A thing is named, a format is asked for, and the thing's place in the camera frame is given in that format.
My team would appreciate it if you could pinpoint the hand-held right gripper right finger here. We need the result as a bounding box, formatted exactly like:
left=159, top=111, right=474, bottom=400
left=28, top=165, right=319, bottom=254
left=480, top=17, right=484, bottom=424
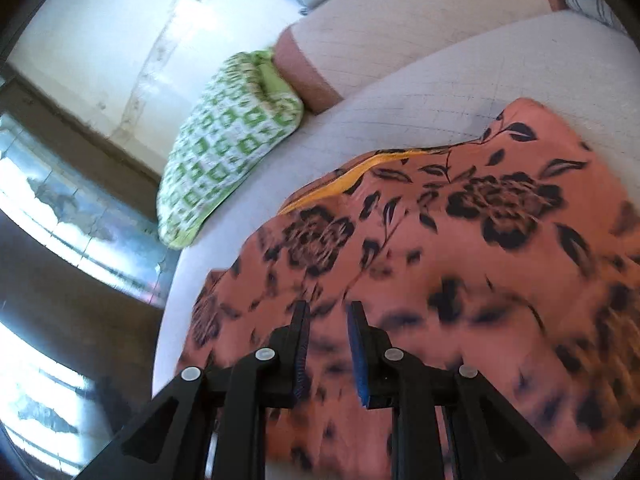
left=347, top=301, right=578, bottom=480

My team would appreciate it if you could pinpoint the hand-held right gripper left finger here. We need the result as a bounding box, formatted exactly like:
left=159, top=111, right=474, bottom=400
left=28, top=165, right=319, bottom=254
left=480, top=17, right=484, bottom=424
left=89, top=301, right=312, bottom=480

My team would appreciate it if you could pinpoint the orange floral dress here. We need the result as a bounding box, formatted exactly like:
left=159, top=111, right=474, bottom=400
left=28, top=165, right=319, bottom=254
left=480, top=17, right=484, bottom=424
left=179, top=97, right=640, bottom=480

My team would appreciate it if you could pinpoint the green checkered pillow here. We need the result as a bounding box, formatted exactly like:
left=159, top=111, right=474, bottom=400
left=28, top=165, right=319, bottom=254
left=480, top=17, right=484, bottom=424
left=156, top=50, right=305, bottom=250

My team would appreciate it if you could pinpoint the dark wooden door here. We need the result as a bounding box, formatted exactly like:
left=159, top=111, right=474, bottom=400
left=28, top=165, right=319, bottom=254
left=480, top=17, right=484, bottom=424
left=0, top=72, right=176, bottom=461

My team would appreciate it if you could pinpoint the stained glass door panel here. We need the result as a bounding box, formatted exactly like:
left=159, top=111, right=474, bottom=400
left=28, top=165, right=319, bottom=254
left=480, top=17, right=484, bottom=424
left=0, top=110, right=168, bottom=308

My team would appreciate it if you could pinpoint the pink bolster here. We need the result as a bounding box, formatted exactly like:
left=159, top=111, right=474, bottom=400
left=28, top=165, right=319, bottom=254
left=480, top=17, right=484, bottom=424
left=274, top=0, right=568, bottom=114

